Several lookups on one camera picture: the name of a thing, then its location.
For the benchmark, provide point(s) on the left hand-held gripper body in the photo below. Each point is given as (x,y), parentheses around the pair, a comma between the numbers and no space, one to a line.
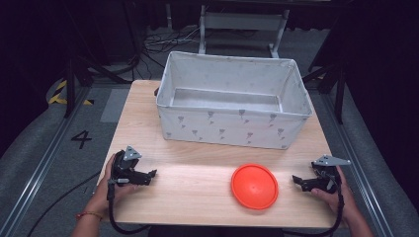
(126,173)

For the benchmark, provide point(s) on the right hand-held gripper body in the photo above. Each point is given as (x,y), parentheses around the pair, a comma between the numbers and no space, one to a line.
(324,182)

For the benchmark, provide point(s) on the orange round plate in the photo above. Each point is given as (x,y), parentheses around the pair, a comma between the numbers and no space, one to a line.
(254,186)

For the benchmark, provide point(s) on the white fabric storage box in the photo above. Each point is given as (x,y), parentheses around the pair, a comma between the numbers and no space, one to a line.
(227,126)

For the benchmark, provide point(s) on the person's right hand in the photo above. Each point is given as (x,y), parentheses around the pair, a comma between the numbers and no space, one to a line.
(347,204)

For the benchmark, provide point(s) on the person's left hand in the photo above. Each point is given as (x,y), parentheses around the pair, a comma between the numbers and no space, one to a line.
(100,197)

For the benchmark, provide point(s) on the black metal stand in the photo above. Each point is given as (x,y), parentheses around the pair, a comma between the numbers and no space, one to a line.
(339,95)
(69,89)

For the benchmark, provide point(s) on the yellow black floor tape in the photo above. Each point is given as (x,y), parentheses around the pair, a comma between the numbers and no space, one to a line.
(56,97)

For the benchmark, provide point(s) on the aluminium floor rail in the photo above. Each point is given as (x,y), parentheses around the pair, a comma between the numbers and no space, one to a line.
(39,168)
(359,161)

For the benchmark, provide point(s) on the grey metal frame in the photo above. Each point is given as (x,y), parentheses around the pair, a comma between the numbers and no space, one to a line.
(242,21)

